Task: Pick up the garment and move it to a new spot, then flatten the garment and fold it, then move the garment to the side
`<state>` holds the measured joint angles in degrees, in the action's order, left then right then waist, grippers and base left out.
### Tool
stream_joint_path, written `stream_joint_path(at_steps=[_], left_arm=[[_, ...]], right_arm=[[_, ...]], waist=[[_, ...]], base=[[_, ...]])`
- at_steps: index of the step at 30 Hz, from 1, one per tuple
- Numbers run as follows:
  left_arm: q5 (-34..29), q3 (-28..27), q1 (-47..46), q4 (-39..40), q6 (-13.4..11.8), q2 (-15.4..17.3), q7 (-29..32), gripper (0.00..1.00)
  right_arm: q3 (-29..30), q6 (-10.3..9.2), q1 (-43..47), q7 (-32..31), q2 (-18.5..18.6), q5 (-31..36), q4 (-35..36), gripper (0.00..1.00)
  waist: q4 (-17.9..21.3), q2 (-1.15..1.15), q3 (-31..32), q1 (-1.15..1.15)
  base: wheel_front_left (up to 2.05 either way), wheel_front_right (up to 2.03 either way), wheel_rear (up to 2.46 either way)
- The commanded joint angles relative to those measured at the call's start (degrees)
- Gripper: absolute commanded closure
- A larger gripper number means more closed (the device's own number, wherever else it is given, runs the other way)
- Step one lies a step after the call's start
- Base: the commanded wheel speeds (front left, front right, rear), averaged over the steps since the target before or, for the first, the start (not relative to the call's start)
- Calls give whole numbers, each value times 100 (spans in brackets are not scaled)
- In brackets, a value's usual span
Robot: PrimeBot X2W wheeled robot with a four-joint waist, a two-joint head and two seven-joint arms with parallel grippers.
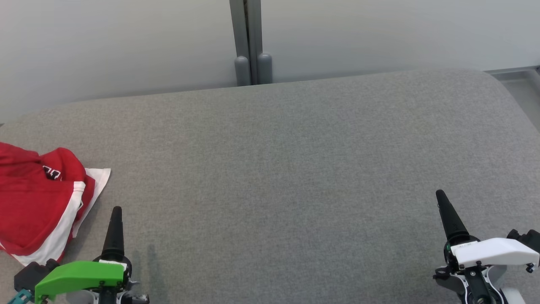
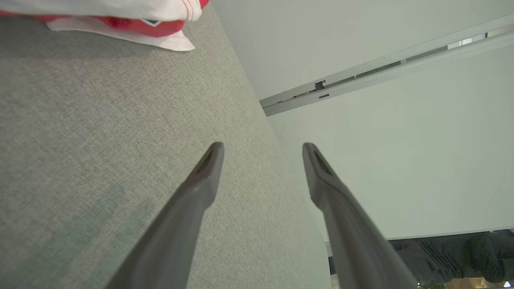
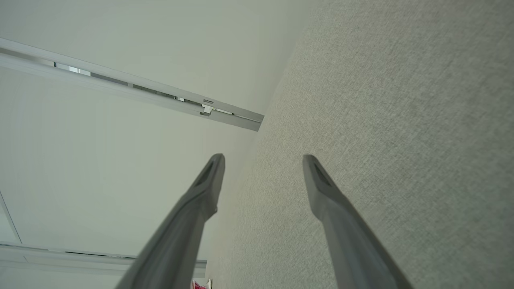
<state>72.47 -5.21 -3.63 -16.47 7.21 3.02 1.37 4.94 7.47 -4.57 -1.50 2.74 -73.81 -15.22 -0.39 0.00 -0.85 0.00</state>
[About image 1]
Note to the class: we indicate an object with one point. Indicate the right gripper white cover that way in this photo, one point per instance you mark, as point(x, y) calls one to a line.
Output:
point(489, 253)

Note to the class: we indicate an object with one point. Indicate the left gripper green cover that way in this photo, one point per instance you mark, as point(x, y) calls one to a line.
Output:
point(80, 274)

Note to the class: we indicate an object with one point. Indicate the red and white shirt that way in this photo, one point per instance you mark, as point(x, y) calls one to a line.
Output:
point(29, 211)

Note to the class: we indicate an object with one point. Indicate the red shorts with elastic waistband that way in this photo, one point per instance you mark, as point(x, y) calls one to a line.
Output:
point(25, 158)

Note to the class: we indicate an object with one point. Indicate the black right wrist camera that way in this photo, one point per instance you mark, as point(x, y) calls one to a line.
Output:
point(527, 237)

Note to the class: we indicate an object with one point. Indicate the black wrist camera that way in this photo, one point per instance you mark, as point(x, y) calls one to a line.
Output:
point(31, 274)
point(527, 237)

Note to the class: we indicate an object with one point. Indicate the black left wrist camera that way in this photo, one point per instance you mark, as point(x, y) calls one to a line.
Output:
point(31, 274)

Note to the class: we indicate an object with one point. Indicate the grey metal window frame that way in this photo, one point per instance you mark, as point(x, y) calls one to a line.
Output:
point(512, 71)

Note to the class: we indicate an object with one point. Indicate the grey cylinder post foot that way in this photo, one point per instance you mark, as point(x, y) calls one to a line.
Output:
point(242, 71)
point(265, 69)

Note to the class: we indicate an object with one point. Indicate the grey partition post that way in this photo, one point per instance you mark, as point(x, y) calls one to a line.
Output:
point(247, 29)

